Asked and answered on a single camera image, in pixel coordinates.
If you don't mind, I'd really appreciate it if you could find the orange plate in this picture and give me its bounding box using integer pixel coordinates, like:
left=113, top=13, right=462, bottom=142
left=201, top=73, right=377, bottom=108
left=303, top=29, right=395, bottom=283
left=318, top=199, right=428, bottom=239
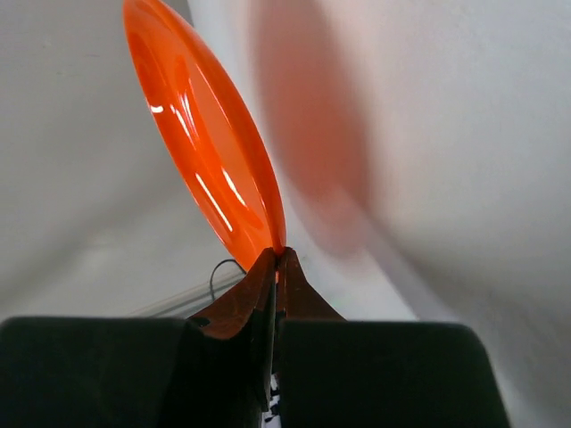
left=122, top=1, right=286, bottom=270

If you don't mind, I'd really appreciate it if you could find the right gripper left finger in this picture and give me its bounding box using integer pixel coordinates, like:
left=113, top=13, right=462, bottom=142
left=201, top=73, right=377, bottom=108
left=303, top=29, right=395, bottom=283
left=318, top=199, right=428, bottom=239
left=1, top=249, right=277, bottom=427

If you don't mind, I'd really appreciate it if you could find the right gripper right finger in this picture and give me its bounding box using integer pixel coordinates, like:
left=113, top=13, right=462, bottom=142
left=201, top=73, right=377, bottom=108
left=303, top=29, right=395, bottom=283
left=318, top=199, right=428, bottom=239
left=277, top=249, right=509, bottom=427

